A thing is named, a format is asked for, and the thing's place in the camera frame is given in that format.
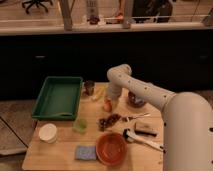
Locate black office chair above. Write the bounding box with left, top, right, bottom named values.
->
left=21, top=0, right=53, bottom=14

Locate blue sponge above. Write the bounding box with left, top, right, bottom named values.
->
left=75, top=146, right=97, bottom=161

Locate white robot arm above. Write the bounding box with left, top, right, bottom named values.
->
left=106, top=64, right=213, bottom=171

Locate black white handled brush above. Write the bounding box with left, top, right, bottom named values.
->
left=123, top=129, right=163, bottom=151

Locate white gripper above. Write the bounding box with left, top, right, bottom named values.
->
left=104, top=87, right=121, bottom=111

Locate green plastic tray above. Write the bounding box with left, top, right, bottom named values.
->
left=32, top=76, right=83, bottom=121

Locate orange bowl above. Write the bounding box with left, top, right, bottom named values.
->
left=95, top=133, right=127, bottom=166

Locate dark red bowl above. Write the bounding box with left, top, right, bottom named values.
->
left=128, top=91, right=146, bottom=108

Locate brown black block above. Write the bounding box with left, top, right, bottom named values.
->
left=134, top=122, right=157, bottom=137

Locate yellow banana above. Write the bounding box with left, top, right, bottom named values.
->
left=92, top=88, right=105, bottom=101

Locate dark grapes bunch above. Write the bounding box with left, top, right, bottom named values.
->
left=98, top=114, right=121, bottom=131

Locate small green cup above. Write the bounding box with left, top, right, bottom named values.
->
left=73, top=119, right=87, bottom=133

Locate metal can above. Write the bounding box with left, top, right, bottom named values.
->
left=84, top=80, right=95, bottom=96

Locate orange apple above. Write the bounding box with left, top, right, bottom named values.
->
left=103, top=101, right=112, bottom=112

